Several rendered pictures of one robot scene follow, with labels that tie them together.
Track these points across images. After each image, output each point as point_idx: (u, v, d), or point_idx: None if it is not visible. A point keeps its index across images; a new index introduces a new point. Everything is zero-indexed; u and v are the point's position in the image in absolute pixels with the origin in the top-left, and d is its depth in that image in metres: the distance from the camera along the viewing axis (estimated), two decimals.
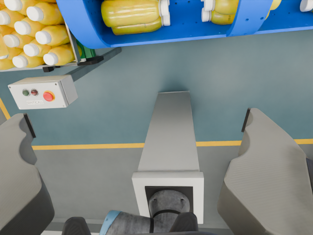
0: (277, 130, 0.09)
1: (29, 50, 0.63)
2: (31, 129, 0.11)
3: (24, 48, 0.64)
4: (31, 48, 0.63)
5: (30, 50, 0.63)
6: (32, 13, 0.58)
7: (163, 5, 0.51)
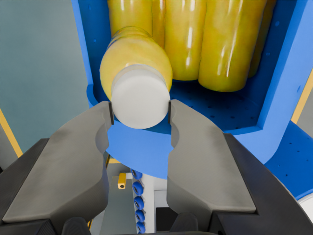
0: (196, 115, 0.10)
1: None
2: (111, 117, 0.12)
3: None
4: None
5: None
6: None
7: None
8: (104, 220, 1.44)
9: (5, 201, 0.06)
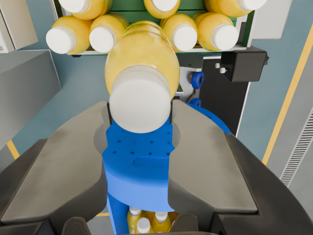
0: (198, 115, 0.10)
1: (72, 0, 0.28)
2: (110, 117, 0.12)
3: None
4: (76, 8, 0.28)
5: (73, 3, 0.28)
6: (142, 110, 0.12)
7: None
8: None
9: (4, 202, 0.06)
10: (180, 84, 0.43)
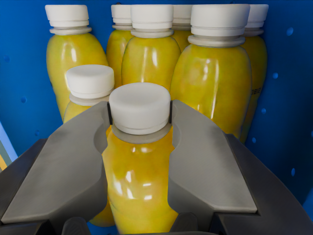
0: (198, 115, 0.10)
1: None
2: (110, 117, 0.12)
3: None
4: None
5: None
6: (141, 94, 0.12)
7: None
8: None
9: (4, 201, 0.06)
10: None
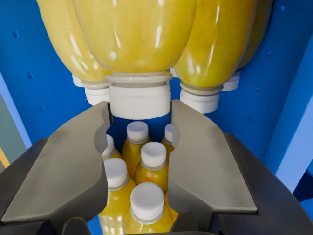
0: (198, 115, 0.10)
1: None
2: (110, 117, 0.12)
3: (151, 106, 0.10)
4: None
5: None
6: None
7: (104, 94, 0.18)
8: None
9: (4, 201, 0.06)
10: None
